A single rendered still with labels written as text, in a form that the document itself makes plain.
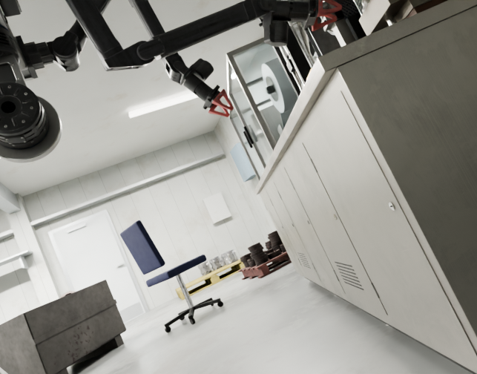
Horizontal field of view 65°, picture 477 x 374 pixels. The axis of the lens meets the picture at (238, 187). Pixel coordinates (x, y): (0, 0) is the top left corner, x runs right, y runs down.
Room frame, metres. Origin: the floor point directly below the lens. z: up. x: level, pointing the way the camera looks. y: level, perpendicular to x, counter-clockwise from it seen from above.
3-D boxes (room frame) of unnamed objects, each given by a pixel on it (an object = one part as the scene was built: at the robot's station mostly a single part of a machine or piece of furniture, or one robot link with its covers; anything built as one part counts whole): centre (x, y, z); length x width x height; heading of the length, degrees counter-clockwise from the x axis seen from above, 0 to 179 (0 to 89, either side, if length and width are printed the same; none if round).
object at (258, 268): (5.34, -0.18, 0.22); 1.19 x 0.82 x 0.43; 110
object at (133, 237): (4.11, 1.01, 0.59); 0.69 x 0.66 x 1.19; 114
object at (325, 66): (2.11, -0.53, 0.88); 2.52 x 0.66 x 0.04; 4
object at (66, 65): (1.23, 0.36, 1.43); 0.10 x 0.05 x 0.09; 110
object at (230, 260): (7.10, 1.17, 0.20); 1.36 x 0.94 x 0.40; 110
